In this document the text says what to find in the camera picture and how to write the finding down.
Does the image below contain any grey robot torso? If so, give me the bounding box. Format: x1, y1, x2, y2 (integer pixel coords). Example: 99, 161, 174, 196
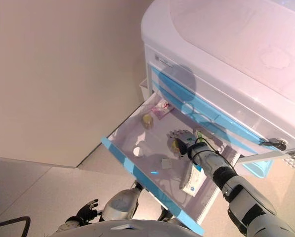
49, 218, 195, 237

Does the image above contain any yellow capped medicine bottle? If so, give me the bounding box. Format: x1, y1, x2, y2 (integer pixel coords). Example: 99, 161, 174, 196
142, 114, 155, 129
169, 139, 181, 153

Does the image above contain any white blue medical cart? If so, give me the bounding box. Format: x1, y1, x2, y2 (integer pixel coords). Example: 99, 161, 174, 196
139, 0, 295, 224

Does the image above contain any green white medicine box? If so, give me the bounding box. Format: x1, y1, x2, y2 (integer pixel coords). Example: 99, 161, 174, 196
194, 127, 213, 146

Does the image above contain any pink white medicine box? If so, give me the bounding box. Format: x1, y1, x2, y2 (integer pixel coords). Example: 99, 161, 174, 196
151, 98, 174, 119

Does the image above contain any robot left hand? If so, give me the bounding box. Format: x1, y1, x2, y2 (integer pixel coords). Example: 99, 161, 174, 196
74, 198, 100, 225

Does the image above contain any thick black cable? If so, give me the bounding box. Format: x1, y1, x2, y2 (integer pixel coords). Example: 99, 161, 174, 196
0, 216, 31, 236

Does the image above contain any small white cube box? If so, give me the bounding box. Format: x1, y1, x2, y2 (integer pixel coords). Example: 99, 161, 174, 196
161, 158, 175, 170

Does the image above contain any blue white medicine box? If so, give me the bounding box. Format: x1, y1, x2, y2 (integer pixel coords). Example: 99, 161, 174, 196
179, 164, 205, 198

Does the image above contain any silver robot left leg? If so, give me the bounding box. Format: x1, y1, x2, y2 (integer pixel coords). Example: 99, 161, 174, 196
101, 184, 143, 222

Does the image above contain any white side bin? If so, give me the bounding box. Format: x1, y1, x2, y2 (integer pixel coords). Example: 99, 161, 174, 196
139, 79, 150, 100

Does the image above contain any blue fronted cart drawer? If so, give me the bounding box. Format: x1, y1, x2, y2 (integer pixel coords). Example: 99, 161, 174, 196
100, 92, 240, 235

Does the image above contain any light blue side bin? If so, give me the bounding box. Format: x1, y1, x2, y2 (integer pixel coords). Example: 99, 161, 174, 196
243, 158, 272, 179

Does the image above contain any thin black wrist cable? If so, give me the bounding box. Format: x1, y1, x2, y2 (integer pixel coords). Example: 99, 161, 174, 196
195, 137, 237, 171

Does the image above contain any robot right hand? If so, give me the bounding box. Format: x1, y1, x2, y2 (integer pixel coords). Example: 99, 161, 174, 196
166, 129, 200, 158

